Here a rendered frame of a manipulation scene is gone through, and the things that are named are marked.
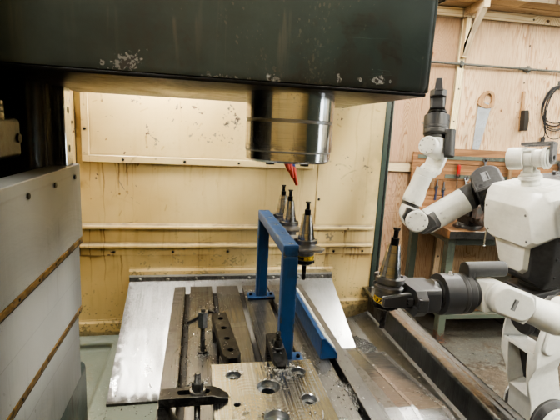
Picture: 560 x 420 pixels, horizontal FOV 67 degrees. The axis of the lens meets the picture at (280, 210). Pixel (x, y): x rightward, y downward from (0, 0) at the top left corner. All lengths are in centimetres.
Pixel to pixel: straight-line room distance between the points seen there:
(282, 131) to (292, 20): 17
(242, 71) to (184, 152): 115
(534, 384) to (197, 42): 143
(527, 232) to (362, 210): 80
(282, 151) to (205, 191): 111
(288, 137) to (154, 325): 118
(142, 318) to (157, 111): 81
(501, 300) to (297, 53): 65
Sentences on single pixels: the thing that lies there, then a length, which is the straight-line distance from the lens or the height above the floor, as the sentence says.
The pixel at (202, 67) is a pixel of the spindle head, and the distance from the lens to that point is 65.
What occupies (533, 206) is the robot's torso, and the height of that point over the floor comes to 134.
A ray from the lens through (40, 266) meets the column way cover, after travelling 83.
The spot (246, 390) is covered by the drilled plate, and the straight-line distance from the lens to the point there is 93.
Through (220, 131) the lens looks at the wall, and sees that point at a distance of 178.
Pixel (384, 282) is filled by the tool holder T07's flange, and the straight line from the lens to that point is 89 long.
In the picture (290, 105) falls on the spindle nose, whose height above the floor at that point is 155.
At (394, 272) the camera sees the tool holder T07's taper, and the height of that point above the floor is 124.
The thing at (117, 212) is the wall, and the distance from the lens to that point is 185.
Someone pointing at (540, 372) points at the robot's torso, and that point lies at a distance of 163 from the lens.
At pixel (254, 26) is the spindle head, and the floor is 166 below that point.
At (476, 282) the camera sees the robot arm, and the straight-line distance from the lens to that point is 101.
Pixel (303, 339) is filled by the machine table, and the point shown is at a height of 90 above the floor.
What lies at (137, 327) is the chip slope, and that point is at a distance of 174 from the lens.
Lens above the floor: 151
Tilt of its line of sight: 11 degrees down
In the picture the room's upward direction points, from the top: 3 degrees clockwise
